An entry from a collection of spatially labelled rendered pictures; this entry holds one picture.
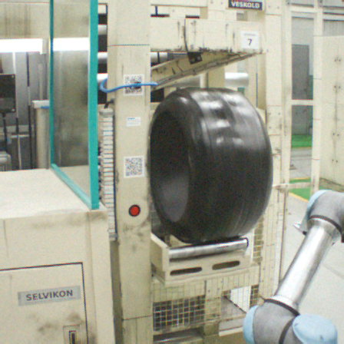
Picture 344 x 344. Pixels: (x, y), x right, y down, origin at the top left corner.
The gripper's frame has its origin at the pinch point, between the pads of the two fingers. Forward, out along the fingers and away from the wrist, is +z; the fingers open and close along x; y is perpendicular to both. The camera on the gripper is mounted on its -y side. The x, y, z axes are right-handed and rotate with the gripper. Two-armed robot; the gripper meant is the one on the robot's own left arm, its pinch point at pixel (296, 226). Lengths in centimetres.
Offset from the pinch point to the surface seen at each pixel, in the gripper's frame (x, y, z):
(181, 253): 23.3, -7.3, 36.3
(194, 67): -45, 35, 64
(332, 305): -111, -146, -6
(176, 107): -1, 38, 49
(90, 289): 91, 37, 23
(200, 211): 19.8, 11.4, 30.1
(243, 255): 7.2, -14.6, 18.3
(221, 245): 10.6, -9.4, 26.0
